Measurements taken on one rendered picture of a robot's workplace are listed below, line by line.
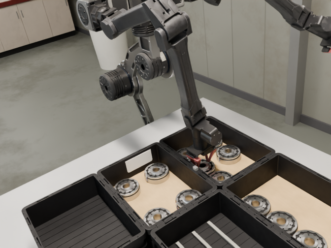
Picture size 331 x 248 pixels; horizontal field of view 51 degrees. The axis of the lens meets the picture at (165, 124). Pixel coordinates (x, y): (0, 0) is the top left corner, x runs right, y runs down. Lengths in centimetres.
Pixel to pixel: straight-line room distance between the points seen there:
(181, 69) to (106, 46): 369
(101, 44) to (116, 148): 298
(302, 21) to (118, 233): 108
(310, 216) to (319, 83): 192
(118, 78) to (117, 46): 264
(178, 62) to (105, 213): 64
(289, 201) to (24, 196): 120
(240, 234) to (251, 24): 242
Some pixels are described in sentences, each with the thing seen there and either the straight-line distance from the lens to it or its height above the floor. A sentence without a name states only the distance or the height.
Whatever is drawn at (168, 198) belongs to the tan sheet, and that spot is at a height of 83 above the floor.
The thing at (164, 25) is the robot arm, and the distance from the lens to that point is 102.
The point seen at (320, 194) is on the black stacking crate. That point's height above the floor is 86.
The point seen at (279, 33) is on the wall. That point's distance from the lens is 320.
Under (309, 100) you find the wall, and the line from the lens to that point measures 323.
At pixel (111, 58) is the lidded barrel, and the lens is 483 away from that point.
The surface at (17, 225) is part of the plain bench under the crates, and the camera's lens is 170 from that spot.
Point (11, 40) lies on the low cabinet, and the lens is 653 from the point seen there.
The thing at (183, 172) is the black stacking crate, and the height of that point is 88.
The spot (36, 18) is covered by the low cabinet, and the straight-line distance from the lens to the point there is 659.
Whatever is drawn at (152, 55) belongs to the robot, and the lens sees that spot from 169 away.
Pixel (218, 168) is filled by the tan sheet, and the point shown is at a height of 83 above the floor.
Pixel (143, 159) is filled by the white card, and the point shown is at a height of 89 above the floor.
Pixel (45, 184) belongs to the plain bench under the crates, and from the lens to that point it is 185.
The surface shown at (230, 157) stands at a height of 86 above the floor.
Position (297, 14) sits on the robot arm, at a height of 136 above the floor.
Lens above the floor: 178
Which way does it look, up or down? 31 degrees down
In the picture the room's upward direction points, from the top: 9 degrees counter-clockwise
